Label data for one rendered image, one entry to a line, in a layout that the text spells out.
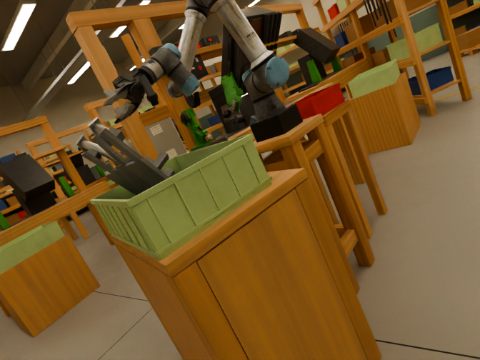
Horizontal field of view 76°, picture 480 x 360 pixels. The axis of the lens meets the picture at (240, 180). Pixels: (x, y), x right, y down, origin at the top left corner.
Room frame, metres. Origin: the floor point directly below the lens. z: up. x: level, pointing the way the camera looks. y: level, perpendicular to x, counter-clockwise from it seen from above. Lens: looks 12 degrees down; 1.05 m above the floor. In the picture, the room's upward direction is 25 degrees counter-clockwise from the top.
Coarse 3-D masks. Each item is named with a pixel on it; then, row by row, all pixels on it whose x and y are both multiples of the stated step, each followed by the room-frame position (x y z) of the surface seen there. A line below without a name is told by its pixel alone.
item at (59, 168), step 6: (66, 150) 10.57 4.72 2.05; (72, 150) 10.59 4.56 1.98; (48, 156) 10.23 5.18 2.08; (54, 156) 10.21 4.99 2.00; (54, 168) 10.25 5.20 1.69; (60, 168) 10.25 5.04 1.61; (54, 174) 9.96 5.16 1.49; (0, 180) 9.02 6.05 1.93; (66, 180) 10.21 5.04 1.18; (60, 186) 9.93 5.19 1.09; (72, 186) 10.62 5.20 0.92; (6, 192) 9.04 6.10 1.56; (12, 192) 9.08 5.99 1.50; (0, 198) 8.85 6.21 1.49; (78, 210) 10.00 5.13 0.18; (6, 216) 9.00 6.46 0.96; (24, 216) 9.11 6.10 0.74; (66, 216) 9.72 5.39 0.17
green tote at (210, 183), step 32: (192, 160) 1.31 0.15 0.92; (224, 160) 0.87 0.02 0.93; (256, 160) 0.92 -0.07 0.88; (128, 192) 1.31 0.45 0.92; (160, 192) 0.76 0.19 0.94; (192, 192) 0.80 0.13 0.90; (224, 192) 0.85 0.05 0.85; (256, 192) 0.90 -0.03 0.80; (128, 224) 0.83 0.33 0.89; (160, 224) 0.74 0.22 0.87; (192, 224) 0.78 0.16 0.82; (160, 256) 0.73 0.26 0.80
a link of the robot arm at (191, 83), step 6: (180, 66) 1.22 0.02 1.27; (174, 72) 1.21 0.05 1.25; (180, 72) 1.21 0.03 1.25; (186, 72) 1.22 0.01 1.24; (174, 78) 1.22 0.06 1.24; (180, 78) 1.22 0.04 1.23; (186, 78) 1.22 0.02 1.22; (192, 78) 1.23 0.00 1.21; (174, 84) 1.26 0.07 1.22; (180, 84) 1.23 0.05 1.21; (186, 84) 1.22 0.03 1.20; (192, 84) 1.22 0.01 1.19; (198, 84) 1.24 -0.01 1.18; (174, 90) 1.30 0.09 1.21; (180, 90) 1.27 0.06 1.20; (186, 90) 1.23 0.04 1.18; (192, 90) 1.23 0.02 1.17
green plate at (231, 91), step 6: (222, 78) 2.27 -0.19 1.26; (228, 78) 2.23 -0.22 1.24; (222, 84) 2.28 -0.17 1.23; (228, 84) 2.23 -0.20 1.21; (234, 84) 2.19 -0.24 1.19; (228, 90) 2.23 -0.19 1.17; (234, 90) 2.18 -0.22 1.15; (240, 90) 2.22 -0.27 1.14; (228, 96) 2.24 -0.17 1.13; (234, 96) 2.19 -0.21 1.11; (240, 96) 2.26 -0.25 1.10; (228, 102) 2.24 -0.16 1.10
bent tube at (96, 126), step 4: (96, 120) 1.04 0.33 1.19; (88, 124) 1.03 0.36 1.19; (92, 124) 1.03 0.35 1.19; (96, 124) 1.04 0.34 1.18; (100, 124) 1.04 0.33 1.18; (92, 128) 1.04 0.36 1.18; (96, 128) 1.03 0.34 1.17; (100, 128) 1.03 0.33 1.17; (104, 128) 1.03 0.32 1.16; (108, 128) 1.03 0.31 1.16; (96, 132) 1.04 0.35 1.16; (100, 132) 1.03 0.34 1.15; (124, 140) 1.00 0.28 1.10; (128, 144) 1.00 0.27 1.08; (132, 148) 1.01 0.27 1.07; (136, 152) 1.02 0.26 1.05
